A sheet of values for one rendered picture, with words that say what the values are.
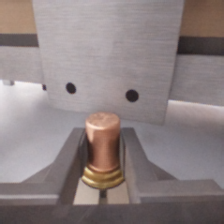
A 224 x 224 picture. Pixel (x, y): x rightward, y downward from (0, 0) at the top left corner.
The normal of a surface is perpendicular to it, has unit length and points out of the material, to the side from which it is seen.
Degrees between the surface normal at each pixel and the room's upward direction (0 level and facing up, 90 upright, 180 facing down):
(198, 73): 90
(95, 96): 90
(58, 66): 90
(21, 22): 90
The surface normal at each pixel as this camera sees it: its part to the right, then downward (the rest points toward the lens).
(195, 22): -0.32, 0.42
